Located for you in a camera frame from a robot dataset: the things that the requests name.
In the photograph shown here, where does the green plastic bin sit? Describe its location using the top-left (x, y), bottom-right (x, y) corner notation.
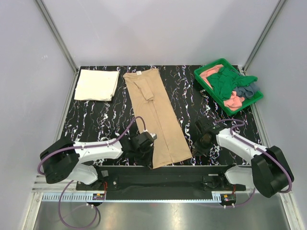
top-left (194, 58), bottom-right (263, 115)

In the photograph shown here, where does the left aluminium frame post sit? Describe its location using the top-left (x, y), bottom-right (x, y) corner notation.
top-left (33, 0), bottom-right (79, 71)

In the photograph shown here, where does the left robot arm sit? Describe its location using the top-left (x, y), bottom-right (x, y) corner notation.
top-left (38, 131), bottom-right (157, 190)

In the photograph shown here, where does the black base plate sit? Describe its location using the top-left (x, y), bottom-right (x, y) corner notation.
top-left (76, 166), bottom-right (246, 197)

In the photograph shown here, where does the folded white t-shirt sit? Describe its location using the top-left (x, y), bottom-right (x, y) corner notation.
top-left (74, 69), bottom-right (119, 102)

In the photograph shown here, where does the grey t-shirt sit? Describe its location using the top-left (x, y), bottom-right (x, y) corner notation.
top-left (234, 82), bottom-right (260, 99)

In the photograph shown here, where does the white slotted cable duct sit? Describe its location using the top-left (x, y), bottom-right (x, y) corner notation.
top-left (42, 192), bottom-right (221, 203)

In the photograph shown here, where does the beige t-shirt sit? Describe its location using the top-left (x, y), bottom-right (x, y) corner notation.
top-left (123, 69), bottom-right (192, 169)

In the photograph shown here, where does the green t-shirt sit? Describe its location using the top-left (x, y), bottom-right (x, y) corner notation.
top-left (207, 67), bottom-right (258, 101)

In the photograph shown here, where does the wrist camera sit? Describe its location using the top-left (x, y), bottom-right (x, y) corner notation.
top-left (134, 131), bottom-right (157, 150)
top-left (195, 120), bottom-right (220, 135)

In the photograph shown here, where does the pink t-shirt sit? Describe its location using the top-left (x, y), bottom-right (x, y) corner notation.
top-left (200, 64), bottom-right (245, 111)

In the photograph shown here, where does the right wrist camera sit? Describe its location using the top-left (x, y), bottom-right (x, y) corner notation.
top-left (195, 120), bottom-right (220, 135)

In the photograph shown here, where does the right aluminium frame post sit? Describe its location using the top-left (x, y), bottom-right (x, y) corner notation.
top-left (242, 0), bottom-right (287, 72)

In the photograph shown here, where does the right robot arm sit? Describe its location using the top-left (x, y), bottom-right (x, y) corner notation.
top-left (192, 118), bottom-right (295, 198)

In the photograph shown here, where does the aluminium frame post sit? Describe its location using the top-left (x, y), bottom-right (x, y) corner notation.
top-left (242, 0), bottom-right (287, 72)
top-left (33, 0), bottom-right (79, 71)

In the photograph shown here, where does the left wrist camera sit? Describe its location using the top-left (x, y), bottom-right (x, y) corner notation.
top-left (134, 131), bottom-right (157, 150)

